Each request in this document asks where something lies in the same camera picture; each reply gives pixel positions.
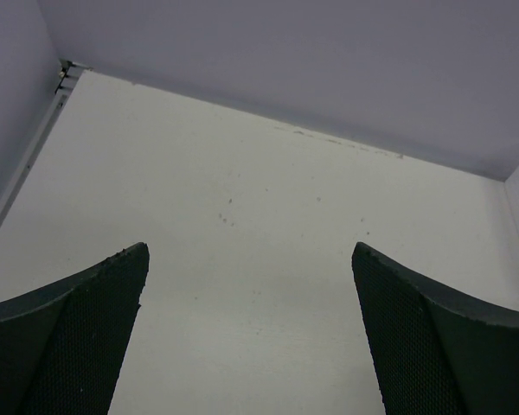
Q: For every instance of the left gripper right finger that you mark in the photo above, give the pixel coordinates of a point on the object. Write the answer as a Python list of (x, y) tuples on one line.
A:
[(436, 350)]

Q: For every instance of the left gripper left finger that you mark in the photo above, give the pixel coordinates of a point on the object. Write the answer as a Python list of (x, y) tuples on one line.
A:
[(62, 346)]

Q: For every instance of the aluminium table edge rail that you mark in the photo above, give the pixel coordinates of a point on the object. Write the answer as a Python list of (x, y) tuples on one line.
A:
[(69, 76)]

